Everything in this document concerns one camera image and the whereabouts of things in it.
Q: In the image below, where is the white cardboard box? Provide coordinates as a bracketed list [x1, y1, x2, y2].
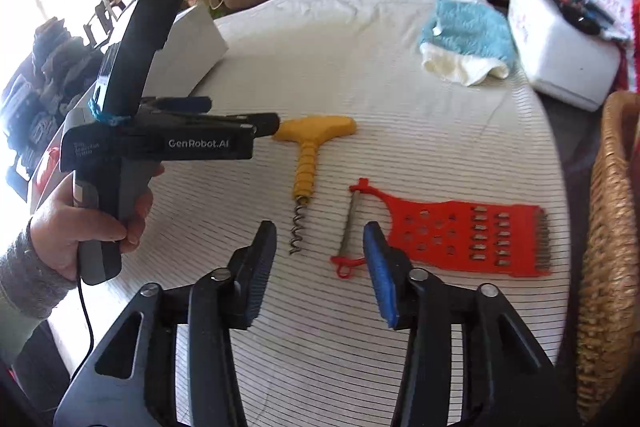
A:
[154, 4, 230, 102]

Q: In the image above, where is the blue and white glove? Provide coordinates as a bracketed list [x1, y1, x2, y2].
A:
[419, 0, 517, 86]

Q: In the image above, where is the person's left forearm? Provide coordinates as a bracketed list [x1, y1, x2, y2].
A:
[0, 217, 78, 370]

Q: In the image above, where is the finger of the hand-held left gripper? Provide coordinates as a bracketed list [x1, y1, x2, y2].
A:
[200, 112, 281, 138]
[141, 95, 212, 116]

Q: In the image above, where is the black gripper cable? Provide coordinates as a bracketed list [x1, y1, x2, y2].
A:
[67, 279, 94, 383]

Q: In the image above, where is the white plastic container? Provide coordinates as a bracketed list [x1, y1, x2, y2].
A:
[507, 0, 623, 112]

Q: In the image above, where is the white striped tablecloth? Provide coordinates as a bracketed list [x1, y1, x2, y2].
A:
[50, 0, 573, 427]

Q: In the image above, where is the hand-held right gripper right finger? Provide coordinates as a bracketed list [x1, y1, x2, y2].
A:
[362, 221, 583, 427]

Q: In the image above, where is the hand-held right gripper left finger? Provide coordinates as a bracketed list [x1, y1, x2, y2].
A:
[52, 221, 277, 427]

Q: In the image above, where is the yellow handled corkscrew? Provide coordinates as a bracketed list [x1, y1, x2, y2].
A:
[271, 116, 358, 256]

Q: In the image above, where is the pile of grey clothes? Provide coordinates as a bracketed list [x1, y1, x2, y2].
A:
[32, 19, 107, 108]

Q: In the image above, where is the person's left hand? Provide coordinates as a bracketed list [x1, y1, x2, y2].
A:
[30, 163, 166, 281]

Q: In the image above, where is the red plastic container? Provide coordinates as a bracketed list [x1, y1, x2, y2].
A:
[31, 146, 68, 210]

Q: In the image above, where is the red plastic grater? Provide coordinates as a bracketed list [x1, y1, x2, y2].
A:
[330, 178, 552, 280]

